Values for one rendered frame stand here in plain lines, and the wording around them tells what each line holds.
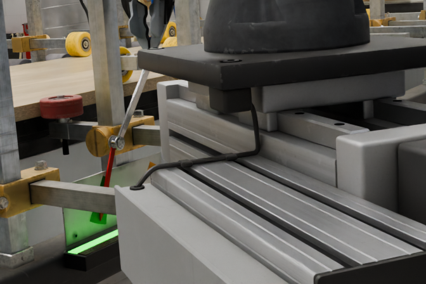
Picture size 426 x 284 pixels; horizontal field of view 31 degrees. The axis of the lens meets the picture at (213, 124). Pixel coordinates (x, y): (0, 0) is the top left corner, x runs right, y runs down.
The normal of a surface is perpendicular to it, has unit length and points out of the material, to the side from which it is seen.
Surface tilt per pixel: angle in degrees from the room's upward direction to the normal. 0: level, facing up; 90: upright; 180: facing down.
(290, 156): 90
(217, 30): 81
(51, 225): 90
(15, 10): 90
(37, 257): 0
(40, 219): 90
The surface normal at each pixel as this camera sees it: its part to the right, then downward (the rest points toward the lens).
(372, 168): 0.36, 0.14
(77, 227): 0.83, 0.04
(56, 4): -0.08, 0.18
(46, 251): -0.06, -0.98
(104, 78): -0.55, 0.18
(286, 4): -0.10, -0.13
